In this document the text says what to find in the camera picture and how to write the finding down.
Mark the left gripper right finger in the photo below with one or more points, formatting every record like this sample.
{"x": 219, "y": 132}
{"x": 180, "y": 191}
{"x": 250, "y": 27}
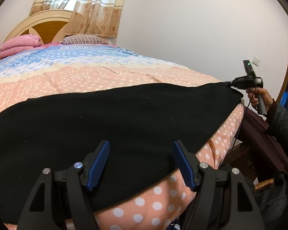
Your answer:
{"x": 187, "y": 163}

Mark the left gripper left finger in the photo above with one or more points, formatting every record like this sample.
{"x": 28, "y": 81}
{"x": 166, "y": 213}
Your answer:
{"x": 94, "y": 164}

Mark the black pants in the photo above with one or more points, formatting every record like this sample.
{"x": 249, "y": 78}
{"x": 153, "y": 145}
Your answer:
{"x": 141, "y": 123}

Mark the right forearm grey sleeve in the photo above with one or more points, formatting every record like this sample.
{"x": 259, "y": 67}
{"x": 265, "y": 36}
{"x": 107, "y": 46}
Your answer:
{"x": 277, "y": 118}

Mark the polka dot bed cover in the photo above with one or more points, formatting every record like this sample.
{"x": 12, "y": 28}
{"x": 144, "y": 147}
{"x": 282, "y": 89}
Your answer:
{"x": 53, "y": 70}

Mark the striped pillow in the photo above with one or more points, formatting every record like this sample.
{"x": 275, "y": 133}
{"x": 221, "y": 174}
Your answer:
{"x": 84, "y": 39}

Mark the folded pink blanket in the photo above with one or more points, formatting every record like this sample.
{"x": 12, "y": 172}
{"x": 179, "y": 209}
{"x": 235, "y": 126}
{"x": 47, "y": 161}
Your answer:
{"x": 18, "y": 44}

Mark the cream wooden headboard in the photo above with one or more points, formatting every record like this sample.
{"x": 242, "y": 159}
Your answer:
{"x": 49, "y": 25}

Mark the beige curtain behind headboard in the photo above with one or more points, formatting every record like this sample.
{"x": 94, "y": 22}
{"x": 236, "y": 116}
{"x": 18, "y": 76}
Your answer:
{"x": 96, "y": 17}

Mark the white wall switch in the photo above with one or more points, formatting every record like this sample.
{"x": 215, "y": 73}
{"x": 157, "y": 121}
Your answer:
{"x": 256, "y": 61}

